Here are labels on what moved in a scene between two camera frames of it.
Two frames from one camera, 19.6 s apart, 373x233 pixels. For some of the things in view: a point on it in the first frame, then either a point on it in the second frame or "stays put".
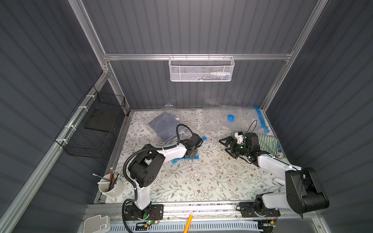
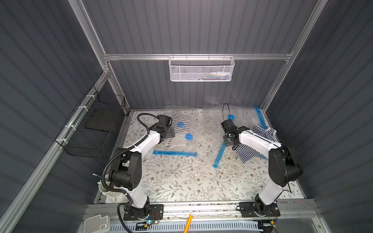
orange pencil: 187,227 stays put
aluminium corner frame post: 296,50 stays put
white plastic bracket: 96,224 stays put
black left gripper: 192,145 -> 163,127
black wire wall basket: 91,131 stays put
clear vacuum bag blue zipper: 172,125 -> 210,144
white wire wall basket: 201,68 stays put
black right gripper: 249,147 -> 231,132
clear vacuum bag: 243,118 stays put
